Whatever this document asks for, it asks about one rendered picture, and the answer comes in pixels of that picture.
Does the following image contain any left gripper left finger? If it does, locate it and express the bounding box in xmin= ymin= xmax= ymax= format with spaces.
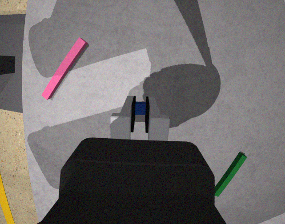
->
xmin=110 ymin=96 xmax=136 ymax=140

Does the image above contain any small blue block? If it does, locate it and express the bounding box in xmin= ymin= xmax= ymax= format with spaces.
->
xmin=135 ymin=102 xmax=146 ymax=115

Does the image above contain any pink rod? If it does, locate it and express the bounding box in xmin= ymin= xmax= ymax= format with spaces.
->
xmin=42 ymin=38 xmax=88 ymax=100

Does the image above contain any green rod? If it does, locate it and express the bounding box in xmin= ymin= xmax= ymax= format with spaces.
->
xmin=215 ymin=152 xmax=247 ymax=197

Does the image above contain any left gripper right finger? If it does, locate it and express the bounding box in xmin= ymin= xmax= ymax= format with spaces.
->
xmin=145 ymin=96 xmax=170 ymax=141

